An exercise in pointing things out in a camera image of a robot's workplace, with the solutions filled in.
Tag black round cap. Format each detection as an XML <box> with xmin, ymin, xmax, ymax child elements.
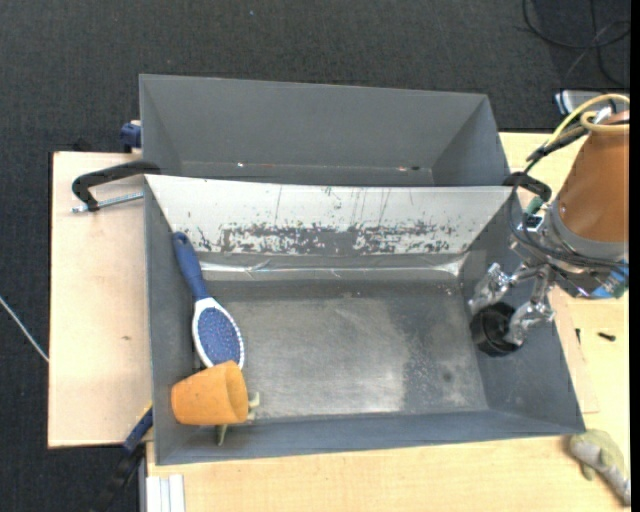
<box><xmin>469</xmin><ymin>302</ymin><xmax>522</xmax><ymax>358</ymax></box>

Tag blue and white hairbrush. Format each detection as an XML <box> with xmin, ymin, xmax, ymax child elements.
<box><xmin>171</xmin><ymin>231</ymin><xmax>247</xmax><ymax>371</ymax></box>

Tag pale green cloth toy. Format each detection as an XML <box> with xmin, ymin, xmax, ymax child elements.
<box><xmin>569</xmin><ymin>428</ymin><xmax>631</xmax><ymax>506</ymax></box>

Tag grey metal bin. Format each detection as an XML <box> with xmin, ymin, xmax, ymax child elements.
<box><xmin>138</xmin><ymin>73</ymin><xmax>587</xmax><ymax>466</ymax></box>

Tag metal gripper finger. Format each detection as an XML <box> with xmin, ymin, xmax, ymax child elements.
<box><xmin>503</xmin><ymin>266</ymin><xmax>557</xmax><ymax>347</ymax></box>
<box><xmin>468</xmin><ymin>262</ymin><xmax>526</xmax><ymax>317</ymax></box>

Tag orange cup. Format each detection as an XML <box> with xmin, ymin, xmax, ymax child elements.
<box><xmin>170</xmin><ymin>359</ymin><xmax>250</xmax><ymax>427</ymax></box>

